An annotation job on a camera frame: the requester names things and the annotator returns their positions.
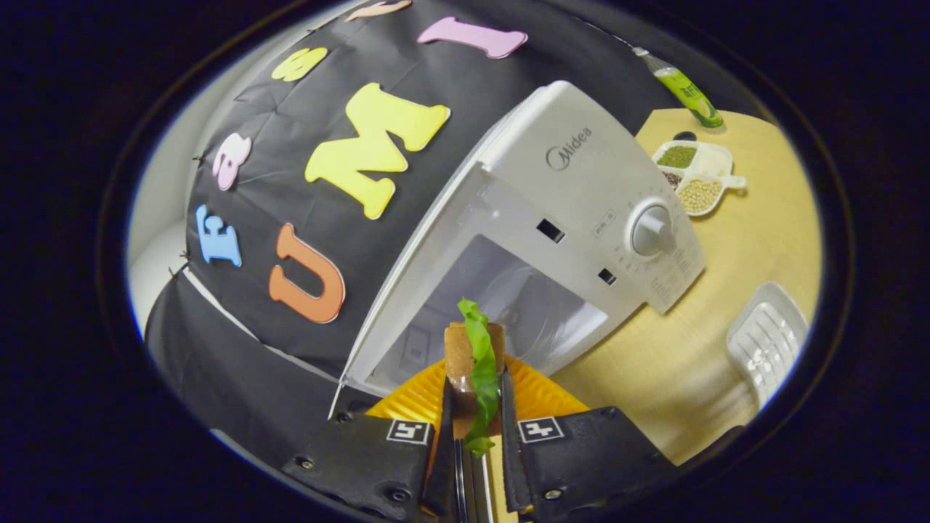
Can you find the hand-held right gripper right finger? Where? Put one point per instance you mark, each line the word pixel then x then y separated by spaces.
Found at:
pixel 588 457

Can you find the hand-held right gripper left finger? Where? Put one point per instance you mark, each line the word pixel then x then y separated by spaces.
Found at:
pixel 363 457

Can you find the bread and lettuce sandwich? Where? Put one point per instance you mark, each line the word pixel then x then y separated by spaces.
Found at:
pixel 479 363

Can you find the white microwave oven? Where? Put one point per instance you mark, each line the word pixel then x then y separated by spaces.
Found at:
pixel 567 189

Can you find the white divided dish of beans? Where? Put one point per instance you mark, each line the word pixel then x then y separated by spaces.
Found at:
pixel 697 192

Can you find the small black bottle cap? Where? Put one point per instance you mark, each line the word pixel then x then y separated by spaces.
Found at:
pixel 684 136

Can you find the green drink bottle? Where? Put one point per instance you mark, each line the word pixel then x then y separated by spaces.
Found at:
pixel 690 94

